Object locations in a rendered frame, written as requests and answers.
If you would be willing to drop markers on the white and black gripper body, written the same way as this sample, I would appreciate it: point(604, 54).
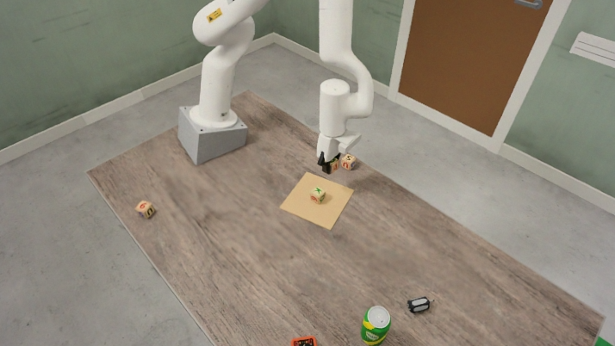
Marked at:
point(329, 146)

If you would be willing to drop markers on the green and yellow striped can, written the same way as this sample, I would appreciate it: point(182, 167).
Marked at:
point(375, 325)

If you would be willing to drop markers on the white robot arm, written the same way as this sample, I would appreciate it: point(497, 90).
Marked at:
point(228, 24)

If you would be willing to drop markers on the beige mat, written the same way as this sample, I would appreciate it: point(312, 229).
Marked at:
point(326, 213)

